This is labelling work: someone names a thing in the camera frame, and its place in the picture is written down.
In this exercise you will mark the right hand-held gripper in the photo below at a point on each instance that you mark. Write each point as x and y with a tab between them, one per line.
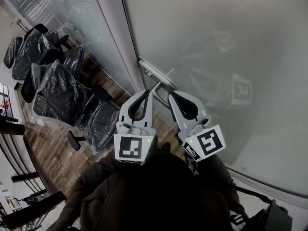
209	141

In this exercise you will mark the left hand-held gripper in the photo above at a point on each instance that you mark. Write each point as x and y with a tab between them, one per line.
131	148

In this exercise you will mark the frosted glass door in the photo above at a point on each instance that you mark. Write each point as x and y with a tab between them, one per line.
216	28

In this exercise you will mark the person's right forearm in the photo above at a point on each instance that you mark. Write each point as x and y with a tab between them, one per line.
223	177

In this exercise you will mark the person's left forearm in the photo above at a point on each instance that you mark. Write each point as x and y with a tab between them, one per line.
96	182

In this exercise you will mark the metal door lock plate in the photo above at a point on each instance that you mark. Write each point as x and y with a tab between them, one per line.
154	73

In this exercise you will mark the plastic-wrapped black office chair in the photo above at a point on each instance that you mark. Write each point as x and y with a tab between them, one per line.
72	61
57	93
29	54
12	52
98	126

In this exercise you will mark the person's dark jacket torso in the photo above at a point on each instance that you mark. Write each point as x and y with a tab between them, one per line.
156	194

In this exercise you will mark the glass partition with blinds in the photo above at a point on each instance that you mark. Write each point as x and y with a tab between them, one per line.
79	16

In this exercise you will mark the dark wooden railing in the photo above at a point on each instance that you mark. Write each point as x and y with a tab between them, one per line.
41	167

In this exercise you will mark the grey device box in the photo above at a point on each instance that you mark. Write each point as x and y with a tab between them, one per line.
276	216

